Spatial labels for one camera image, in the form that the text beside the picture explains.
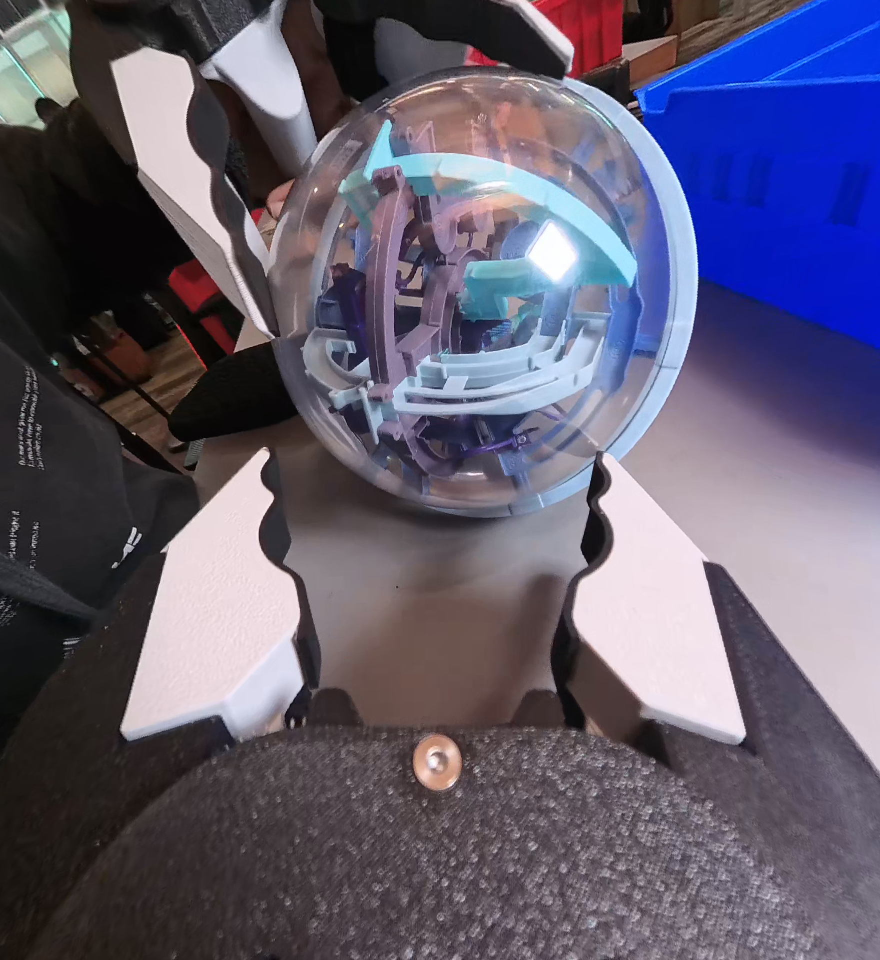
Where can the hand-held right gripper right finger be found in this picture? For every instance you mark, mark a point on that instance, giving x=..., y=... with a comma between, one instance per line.
x=658, y=615

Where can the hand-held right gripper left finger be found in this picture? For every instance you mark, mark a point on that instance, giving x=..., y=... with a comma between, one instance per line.
x=222, y=615

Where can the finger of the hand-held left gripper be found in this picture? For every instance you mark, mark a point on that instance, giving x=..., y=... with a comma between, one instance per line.
x=185, y=150
x=538, y=33

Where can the clear plastic maze ball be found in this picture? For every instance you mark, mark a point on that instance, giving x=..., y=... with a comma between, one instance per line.
x=485, y=293

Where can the blue plastic bin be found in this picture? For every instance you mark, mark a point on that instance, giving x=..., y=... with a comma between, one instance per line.
x=800, y=165

